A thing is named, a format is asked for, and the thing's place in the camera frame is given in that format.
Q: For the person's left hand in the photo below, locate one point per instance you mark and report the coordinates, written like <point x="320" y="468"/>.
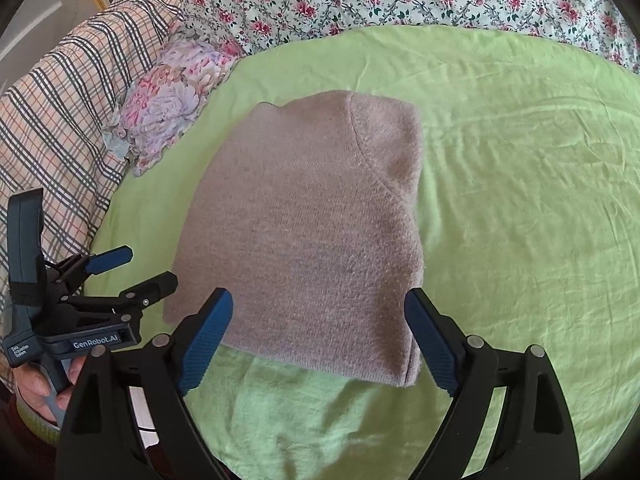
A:
<point x="35" y="388"/>

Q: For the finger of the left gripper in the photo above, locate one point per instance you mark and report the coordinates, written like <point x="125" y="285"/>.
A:
<point x="73" y="271"/>
<point x="131" y="301"/>

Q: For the beige knit sweater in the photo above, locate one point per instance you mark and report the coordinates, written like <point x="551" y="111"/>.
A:
<point x="307" y="216"/>

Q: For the purple pink floral pillow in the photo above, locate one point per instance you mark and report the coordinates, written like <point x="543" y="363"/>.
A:
<point x="166" y="101"/>

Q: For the plaid checked blanket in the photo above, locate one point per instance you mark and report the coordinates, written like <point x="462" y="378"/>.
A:
<point x="52" y="118"/>

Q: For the white panelled door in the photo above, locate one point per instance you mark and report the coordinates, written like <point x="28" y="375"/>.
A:
<point x="35" y="29"/>

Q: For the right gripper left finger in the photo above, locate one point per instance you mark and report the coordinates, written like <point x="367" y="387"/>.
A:
<point x="100" y="438"/>

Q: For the rose floral white quilt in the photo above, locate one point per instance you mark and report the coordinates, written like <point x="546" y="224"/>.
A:
<point x="246" y="27"/>

